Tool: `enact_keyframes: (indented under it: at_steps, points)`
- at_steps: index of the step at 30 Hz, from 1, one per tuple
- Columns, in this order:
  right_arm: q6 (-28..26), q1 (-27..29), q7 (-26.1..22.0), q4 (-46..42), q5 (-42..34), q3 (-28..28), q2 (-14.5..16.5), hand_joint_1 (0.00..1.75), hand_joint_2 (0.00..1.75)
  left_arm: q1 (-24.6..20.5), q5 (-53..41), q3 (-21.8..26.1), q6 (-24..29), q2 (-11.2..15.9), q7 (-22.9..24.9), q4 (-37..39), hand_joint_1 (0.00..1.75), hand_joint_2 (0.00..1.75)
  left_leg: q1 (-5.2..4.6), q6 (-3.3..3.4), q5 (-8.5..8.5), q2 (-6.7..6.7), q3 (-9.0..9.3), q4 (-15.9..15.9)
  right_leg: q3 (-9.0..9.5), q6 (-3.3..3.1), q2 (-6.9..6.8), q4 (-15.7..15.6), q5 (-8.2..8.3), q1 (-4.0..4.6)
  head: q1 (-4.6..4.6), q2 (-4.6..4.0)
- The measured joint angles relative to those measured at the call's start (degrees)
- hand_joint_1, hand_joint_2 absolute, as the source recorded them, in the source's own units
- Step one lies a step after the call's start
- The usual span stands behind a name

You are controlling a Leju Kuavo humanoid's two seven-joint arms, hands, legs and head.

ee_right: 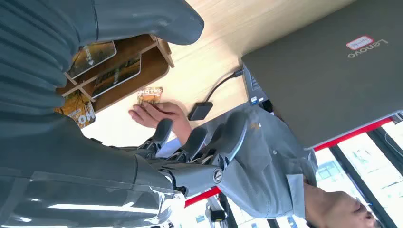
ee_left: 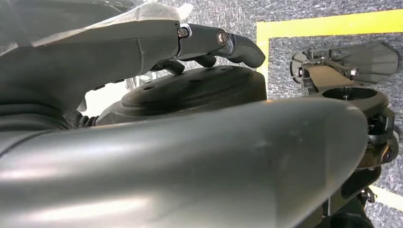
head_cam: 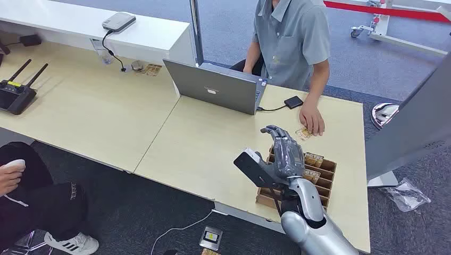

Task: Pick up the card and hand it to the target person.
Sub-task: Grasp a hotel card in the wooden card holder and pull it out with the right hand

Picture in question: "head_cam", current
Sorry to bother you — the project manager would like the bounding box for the metal pole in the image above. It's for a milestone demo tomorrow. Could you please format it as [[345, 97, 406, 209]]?
[[188, 0, 205, 66]]

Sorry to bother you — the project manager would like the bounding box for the clear plastic cup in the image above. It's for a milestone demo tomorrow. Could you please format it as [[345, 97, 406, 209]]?
[[90, 38, 115, 66]]

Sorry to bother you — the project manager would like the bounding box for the person in black clothing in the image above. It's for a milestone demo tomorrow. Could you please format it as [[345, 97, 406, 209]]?
[[0, 141, 100, 255]]

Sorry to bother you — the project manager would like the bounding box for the grey laptop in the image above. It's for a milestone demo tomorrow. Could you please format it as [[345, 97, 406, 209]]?
[[162, 58, 269, 116]]

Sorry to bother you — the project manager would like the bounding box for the large grey display panel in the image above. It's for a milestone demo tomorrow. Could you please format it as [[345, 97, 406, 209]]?
[[365, 53, 451, 189]]

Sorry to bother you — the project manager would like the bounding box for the person's left hand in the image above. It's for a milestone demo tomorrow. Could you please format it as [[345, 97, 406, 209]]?
[[299, 103, 326, 137]]

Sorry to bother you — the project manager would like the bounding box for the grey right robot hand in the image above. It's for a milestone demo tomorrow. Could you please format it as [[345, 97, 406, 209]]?
[[260, 125, 306, 186]]

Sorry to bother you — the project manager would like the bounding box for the second person's hand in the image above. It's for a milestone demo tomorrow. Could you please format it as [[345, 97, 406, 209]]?
[[0, 164, 24, 198]]

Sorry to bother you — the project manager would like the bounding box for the black chair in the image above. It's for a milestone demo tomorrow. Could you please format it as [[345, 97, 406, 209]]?
[[229, 56, 265, 78]]

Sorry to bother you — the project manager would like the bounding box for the seated person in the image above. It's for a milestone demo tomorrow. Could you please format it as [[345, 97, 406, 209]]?
[[230, 0, 331, 137]]

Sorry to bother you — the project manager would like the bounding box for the white wheeled frame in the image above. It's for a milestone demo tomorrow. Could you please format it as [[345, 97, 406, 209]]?
[[349, 0, 451, 58]]

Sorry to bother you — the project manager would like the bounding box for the white sneaker with black stripes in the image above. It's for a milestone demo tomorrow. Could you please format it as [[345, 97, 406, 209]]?
[[44, 231, 100, 255]]

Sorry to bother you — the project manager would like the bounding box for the white floor cable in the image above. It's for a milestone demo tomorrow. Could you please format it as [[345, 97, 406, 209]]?
[[150, 209, 216, 255]]

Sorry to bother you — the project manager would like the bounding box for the white raised counter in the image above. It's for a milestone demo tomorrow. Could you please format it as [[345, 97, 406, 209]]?
[[0, 0, 197, 66]]

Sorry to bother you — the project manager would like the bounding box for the brown wooden card holder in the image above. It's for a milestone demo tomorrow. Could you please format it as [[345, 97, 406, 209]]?
[[255, 147, 338, 211]]

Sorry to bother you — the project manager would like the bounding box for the chrome round base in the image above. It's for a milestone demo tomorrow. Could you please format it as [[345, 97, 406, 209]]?
[[370, 103, 400, 130]]

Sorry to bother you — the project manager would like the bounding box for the red barrier belt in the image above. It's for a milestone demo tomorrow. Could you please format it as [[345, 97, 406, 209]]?
[[323, 0, 451, 24]]

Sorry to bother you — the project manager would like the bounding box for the grey router box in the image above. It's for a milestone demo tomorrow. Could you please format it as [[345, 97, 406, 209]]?
[[102, 12, 137, 34]]

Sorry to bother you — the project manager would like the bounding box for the black reader cable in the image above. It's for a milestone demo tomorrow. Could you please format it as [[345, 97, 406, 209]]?
[[257, 104, 288, 112]]

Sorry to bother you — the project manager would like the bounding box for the clear plastic bag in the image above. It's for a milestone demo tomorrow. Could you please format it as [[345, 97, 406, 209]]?
[[382, 177, 432, 213]]

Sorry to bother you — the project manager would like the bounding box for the small black card reader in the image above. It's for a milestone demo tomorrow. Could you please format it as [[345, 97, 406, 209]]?
[[283, 96, 304, 110]]

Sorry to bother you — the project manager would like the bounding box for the black router cable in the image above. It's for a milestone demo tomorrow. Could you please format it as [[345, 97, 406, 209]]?
[[102, 30, 127, 73]]

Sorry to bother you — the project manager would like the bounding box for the black remote controller with antennas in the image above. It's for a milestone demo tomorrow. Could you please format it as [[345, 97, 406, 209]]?
[[0, 58, 49, 116]]

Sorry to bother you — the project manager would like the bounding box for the black power adapter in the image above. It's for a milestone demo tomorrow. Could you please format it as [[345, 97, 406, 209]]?
[[19, 34, 43, 47]]

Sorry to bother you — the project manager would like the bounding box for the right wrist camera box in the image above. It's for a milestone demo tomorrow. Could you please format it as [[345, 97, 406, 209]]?
[[233, 148, 276, 189]]

